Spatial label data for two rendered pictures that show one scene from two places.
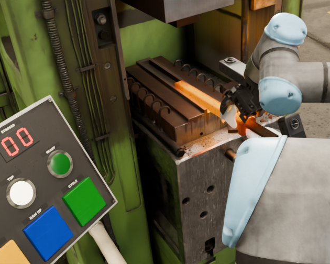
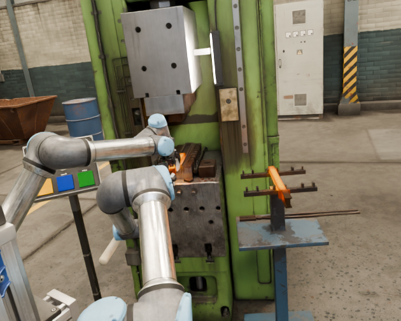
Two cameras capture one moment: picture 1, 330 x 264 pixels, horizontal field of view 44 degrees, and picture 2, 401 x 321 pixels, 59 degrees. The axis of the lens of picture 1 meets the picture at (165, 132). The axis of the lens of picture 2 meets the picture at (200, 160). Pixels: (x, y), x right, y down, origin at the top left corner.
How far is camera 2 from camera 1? 1.34 m
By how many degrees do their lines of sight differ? 36
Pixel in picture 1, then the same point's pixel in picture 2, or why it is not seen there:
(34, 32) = (106, 113)
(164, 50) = (209, 141)
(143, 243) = not seen: hidden behind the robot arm
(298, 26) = (157, 119)
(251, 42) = (225, 139)
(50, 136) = not seen: hidden behind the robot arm
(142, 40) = (195, 133)
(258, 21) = (228, 128)
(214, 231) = (176, 240)
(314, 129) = (382, 247)
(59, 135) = not seen: hidden behind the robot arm
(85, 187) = (88, 173)
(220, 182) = (177, 208)
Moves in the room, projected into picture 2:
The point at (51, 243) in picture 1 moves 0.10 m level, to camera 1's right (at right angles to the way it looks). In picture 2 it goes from (63, 186) to (76, 189)
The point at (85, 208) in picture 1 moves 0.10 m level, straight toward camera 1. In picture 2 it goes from (83, 181) to (71, 189)
